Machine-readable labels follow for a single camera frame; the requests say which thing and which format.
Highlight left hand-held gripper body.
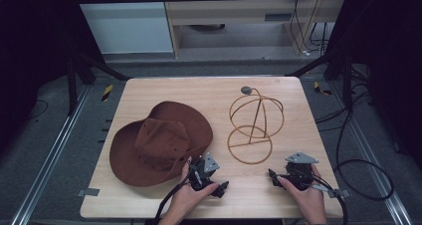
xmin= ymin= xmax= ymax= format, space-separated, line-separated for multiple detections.
xmin=188 ymin=151 xmax=221 ymax=191

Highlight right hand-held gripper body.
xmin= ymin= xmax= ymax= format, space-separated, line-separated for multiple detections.
xmin=282 ymin=151 xmax=319 ymax=191

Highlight brown wide-brim hat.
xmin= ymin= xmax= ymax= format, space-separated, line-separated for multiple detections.
xmin=108 ymin=101 xmax=214 ymax=188

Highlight copper wire hat stand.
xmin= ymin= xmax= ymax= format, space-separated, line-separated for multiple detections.
xmin=227 ymin=86 xmax=286 ymax=165

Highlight person's left hand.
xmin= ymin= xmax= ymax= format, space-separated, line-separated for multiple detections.
xmin=167 ymin=156 xmax=221 ymax=219

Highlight person's right hand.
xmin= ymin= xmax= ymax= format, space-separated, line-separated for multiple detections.
xmin=277 ymin=164 xmax=327 ymax=221

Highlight yellow black striped tape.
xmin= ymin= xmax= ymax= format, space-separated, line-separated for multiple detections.
xmin=101 ymin=84 xmax=114 ymax=103
xmin=313 ymin=81 xmax=333 ymax=97

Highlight black metal stand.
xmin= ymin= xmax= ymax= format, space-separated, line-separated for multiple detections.
xmin=65 ymin=49 xmax=131 ymax=117
xmin=286 ymin=50 xmax=354 ymax=112

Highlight black curtain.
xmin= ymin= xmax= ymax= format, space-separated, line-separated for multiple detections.
xmin=326 ymin=0 xmax=422 ymax=169
xmin=0 ymin=0 xmax=105 ymax=153

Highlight white cabinet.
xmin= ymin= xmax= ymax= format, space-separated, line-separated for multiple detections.
xmin=71 ymin=0 xmax=174 ymax=56

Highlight left hand-held gripper cable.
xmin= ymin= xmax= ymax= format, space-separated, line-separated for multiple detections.
xmin=153 ymin=176 xmax=194 ymax=225

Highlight hand-held gripper cable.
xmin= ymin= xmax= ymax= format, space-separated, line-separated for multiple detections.
xmin=298 ymin=169 xmax=349 ymax=225
xmin=153 ymin=176 xmax=194 ymax=225

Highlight right hand-held gripper cable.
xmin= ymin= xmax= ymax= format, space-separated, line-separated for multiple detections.
xmin=298 ymin=169 xmax=349 ymax=225

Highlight metal floor rail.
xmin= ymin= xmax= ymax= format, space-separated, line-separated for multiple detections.
xmin=9 ymin=85 xmax=92 ymax=225
xmin=327 ymin=80 xmax=414 ymax=225

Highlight thick black looped cable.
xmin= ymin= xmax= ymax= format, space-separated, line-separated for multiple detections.
xmin=314 ymin=107 xmax=396 ymax=203

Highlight black cables under desk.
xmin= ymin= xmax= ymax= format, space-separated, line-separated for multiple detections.
xmin=289 ymin=0 xmax=330 ymax=58

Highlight thin black floor cable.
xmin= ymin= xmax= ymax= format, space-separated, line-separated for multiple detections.
xmin=28 ymin=99 xmax=50 ymax=120

